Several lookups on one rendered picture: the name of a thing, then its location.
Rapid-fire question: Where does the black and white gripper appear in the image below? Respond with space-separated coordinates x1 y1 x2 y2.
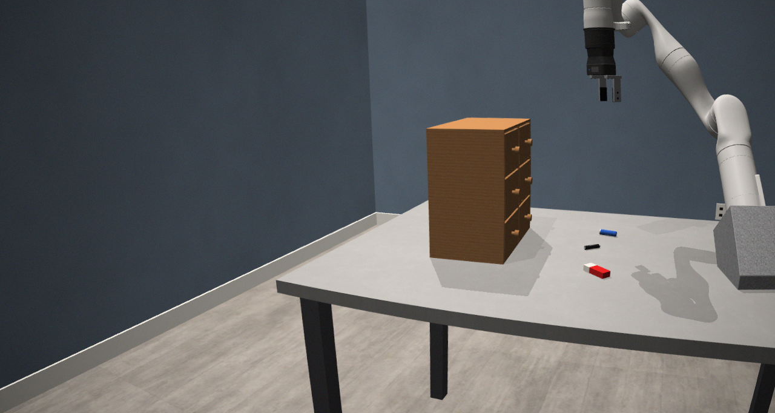
583 7 632 102

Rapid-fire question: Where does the small brown wooden chest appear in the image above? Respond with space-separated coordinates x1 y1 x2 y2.
426 117 531 265

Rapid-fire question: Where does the red and white eraser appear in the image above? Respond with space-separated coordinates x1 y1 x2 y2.
583 263 610 279

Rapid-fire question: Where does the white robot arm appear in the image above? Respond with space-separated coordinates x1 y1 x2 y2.
583 0 766 211

